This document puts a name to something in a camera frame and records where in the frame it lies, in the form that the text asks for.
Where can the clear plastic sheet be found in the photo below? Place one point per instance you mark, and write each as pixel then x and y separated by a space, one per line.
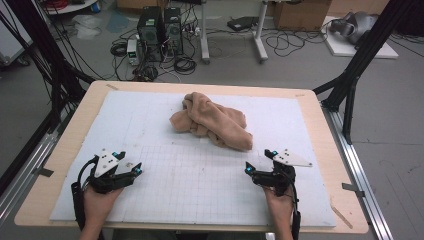
pixel 86 25

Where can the grey tape strip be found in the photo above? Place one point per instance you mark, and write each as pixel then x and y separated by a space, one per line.
pixel 352 189

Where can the aluminium rail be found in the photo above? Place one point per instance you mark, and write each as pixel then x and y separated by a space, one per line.
pixel 30 163
pixel 356 166

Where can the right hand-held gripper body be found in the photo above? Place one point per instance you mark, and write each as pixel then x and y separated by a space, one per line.
pixel 280 178

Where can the black computer tower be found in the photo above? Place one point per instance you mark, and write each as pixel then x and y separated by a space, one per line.
pixel 173 31
pixel 150 33

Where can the flat black device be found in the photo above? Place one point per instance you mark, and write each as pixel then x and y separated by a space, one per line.
pixel 241 23

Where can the thin wooden strip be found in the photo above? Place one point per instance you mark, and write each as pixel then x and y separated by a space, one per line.
pixel 341 216

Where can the person's right hand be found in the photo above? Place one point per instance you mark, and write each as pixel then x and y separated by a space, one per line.
pixel 281 206

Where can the blue roll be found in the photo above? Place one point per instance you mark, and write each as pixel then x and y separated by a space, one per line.
pixel 95 7

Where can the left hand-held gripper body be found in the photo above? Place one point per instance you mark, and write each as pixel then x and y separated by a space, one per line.
pixel 106 181

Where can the person's left hand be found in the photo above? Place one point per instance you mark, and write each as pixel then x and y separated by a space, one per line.
pixel 96 206

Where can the grey plastic shell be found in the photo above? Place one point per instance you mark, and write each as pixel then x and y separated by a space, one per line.
pixel 358 25

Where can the cardboard box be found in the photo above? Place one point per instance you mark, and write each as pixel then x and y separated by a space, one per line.
pixel 300 15

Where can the black tape strip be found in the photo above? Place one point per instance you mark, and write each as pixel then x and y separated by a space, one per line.
pixel 45 172

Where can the white floor board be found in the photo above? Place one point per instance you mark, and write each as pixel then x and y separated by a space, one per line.
pixel 343 50

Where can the tan terry towel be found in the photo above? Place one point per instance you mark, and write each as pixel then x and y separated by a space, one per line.
pixel 213 120

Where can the white grid mat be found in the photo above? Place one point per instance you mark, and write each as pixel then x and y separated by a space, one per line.
pixel 166 186

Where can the white power supply box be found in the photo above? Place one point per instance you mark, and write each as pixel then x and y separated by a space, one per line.
pixel 132 51

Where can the round white table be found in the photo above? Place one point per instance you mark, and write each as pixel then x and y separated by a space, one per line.
pixel 73 8

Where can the white metal stand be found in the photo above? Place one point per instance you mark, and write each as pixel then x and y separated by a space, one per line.
pixel 204 33

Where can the black metal frame post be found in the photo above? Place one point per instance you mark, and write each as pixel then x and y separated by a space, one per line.
pixel 40 43
pixel 366 46

